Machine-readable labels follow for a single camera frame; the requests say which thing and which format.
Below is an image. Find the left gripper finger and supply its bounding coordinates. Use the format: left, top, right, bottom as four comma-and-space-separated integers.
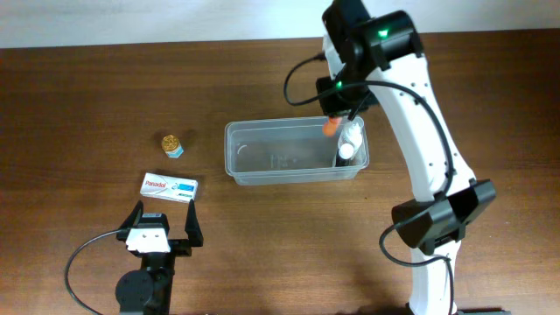
119, 200, 144, 229
185, 199, 204, 247

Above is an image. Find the orange tablet tube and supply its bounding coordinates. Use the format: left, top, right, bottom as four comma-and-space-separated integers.
322, 117, 342, 137

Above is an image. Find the white spray bottle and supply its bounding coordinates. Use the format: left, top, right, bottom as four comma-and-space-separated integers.
338, 122, 363, 156

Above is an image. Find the white Panadol box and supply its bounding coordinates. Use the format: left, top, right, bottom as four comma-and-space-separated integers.
140, 172, 198, 203

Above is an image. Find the dark bottle white cap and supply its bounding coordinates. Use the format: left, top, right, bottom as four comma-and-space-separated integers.
334, 143, 354, 167

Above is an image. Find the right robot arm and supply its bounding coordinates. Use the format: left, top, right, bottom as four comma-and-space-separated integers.
316, 0, 496, 314

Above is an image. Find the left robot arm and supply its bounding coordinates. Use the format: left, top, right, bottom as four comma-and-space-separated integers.
115, 200, 204, 315

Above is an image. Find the clear plastic container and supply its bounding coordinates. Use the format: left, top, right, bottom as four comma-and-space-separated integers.
224, 116, 369, 186

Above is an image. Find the gold lid small jar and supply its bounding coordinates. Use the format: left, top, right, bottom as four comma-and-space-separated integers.
161, 135, 184, 158

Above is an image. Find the left black cable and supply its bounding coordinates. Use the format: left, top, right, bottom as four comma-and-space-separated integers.
63, 227, 129, 315

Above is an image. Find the black cable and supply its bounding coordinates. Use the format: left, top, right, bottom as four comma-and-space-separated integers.
283, 52, 457, 315
63, 227, 129, 315

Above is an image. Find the right black cable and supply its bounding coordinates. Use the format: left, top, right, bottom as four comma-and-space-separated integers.
283, 52, 457, 315

